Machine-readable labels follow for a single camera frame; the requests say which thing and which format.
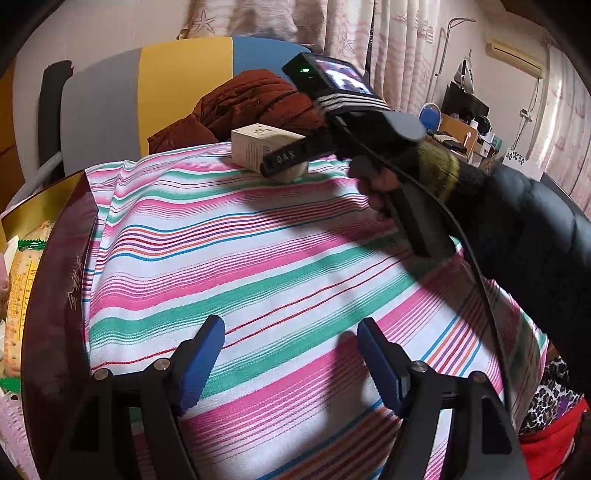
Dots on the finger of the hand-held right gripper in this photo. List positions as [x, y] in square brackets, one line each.
[288, 156]

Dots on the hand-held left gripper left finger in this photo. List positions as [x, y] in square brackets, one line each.
[203, 364]

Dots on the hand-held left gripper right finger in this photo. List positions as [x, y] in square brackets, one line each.
[379, 367]

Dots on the beige cardboard box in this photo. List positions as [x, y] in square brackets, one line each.
[251, 145]

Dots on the person's right hand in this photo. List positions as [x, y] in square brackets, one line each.
[378, 180]

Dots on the brown padded jacket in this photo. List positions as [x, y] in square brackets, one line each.
[240, 104]

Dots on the blue round-back chair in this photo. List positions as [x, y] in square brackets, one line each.
[429, 115]

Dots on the pink patterned curtain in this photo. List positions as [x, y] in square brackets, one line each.
[392, 41]
[568, 129]

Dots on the wooden desk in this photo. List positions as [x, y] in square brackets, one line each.
[455, 131]

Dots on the striped tablecloth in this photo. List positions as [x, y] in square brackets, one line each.
[277, 277]

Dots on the black monitor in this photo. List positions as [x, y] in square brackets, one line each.
[466, 104]

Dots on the garment steamer stand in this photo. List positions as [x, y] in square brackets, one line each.
[464, 69]

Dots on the maroon gift box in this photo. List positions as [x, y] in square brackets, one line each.
[55, 323]

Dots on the leopard print cloth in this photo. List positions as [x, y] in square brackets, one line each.
[549, 397]

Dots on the white air conditioner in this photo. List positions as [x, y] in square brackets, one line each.
[515, 55]

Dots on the grey yellow blue sofa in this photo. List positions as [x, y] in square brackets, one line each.
[115, 101]

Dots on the red cloth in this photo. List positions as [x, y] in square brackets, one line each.
[554, 447]

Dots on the yellow cracker packet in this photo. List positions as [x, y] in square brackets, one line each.
[21, 295]

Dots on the pink lace cloth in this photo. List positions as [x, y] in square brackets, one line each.
[14, 434]

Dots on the black chair back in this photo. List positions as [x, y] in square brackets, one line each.
[53, 110]

